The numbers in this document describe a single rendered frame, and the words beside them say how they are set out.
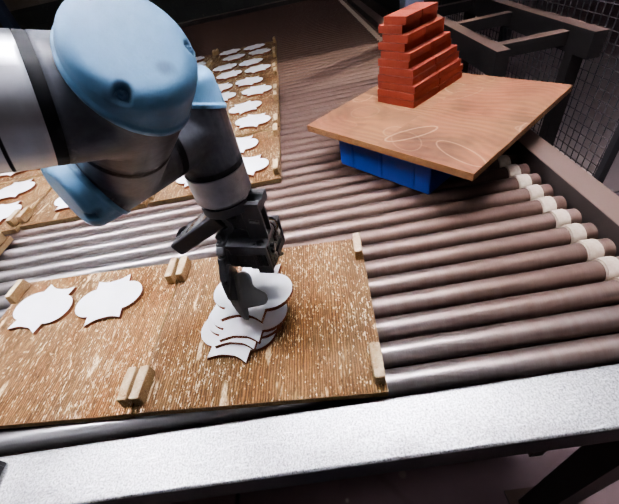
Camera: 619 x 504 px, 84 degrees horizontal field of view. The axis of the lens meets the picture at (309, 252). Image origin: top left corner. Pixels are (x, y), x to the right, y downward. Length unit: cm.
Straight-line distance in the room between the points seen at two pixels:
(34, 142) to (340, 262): 58
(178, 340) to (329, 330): 29
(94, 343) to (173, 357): 19
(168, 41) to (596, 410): 64
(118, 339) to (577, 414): 77
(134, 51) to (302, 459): 51
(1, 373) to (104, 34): 76
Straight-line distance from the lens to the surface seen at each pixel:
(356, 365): 58
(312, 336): 62
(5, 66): 25
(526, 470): 157
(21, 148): 25
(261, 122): 140
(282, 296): 58
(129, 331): 78
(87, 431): 73
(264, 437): 59
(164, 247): 97
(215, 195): 43
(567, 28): 183
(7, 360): 93
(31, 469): 77
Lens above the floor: 145
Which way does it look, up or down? 43 degrees down
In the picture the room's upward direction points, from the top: 13 degrees counter-clockwise
